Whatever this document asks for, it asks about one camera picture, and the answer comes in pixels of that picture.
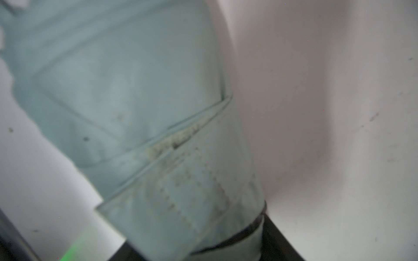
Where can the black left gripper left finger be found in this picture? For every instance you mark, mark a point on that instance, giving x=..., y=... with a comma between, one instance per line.
x=126, y=253

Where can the mint green umbrella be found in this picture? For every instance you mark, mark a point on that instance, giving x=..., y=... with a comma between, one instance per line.
x=135, y=94

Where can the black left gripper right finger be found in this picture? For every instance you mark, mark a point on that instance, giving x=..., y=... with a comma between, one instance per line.
x=275, y=247

